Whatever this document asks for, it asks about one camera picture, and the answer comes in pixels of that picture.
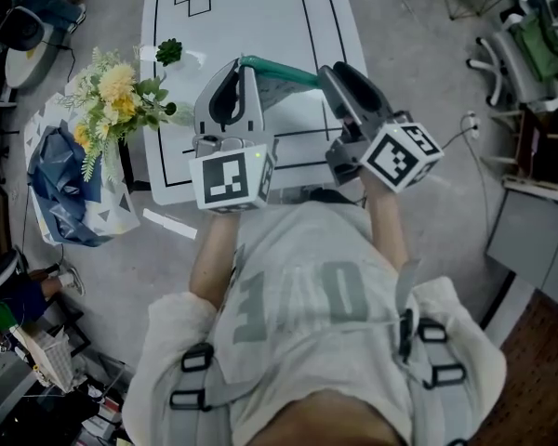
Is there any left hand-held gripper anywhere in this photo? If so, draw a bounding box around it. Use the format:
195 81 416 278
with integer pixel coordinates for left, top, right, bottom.
187 57 280 216

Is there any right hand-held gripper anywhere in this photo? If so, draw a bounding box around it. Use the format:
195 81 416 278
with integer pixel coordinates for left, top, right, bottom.
316 61 445 195

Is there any teal patterned cloth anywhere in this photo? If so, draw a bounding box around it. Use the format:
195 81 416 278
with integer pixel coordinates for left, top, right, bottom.
239 54 326 112

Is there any person's left forearm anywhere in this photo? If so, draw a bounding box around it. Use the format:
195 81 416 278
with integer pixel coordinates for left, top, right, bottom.
188 209 243 306

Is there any person's right forearm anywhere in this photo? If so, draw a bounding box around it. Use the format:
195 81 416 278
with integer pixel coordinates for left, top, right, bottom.
361 177 410 273

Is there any small green succulent plant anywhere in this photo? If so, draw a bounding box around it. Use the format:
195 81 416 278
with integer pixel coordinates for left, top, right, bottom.
154 37 184 68

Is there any person's sneaker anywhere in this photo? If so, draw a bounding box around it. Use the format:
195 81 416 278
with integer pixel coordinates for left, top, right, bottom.
278 184 359 208

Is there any yellow flower bouquet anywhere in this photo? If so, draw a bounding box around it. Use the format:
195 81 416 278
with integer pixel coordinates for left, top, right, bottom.
58 46 194 185

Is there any white power strip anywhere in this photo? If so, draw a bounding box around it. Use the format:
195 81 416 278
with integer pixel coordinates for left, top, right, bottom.
461 111 482 140

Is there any white office chair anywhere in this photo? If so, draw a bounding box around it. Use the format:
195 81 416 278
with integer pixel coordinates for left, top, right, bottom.
465 28 558 111

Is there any person's white t-shirt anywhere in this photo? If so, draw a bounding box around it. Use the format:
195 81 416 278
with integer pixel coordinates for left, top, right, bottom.
121 200 508 446

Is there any green handbag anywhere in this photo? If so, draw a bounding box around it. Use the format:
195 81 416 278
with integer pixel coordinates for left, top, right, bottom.
511 14 558 83

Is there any wooden stool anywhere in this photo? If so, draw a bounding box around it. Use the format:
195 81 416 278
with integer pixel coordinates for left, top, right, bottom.
481 102 558 194

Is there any round white orange-patterned pouf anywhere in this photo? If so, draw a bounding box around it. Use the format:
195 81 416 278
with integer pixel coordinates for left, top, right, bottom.
4 39 61 91

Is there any grey cabinet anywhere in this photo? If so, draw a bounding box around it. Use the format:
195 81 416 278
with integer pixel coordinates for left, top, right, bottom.
485 188 558 306

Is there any white perforated basket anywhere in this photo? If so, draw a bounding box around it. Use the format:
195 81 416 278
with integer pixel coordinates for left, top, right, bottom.
16 330 73 392

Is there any grey harness strap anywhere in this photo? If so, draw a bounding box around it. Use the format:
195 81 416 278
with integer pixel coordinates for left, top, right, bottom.
168 341 261 446
394 307 475 446

